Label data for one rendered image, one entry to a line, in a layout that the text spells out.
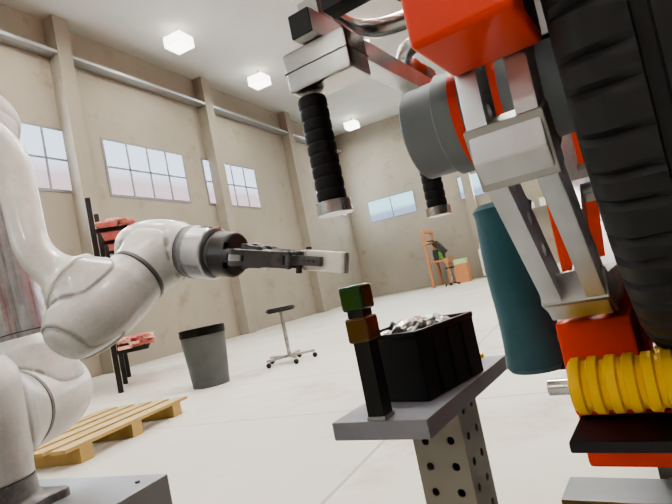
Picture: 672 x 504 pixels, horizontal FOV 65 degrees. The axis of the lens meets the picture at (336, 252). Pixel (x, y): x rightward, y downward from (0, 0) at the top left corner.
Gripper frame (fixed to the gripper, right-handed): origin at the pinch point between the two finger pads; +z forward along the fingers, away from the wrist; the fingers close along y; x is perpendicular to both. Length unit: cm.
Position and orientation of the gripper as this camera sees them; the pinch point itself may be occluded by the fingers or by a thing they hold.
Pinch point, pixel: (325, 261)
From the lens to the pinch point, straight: 77.5
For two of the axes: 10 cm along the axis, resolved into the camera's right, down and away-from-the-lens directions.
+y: 4.7, -0.3, 8.8
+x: -0.3, 10.0, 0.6
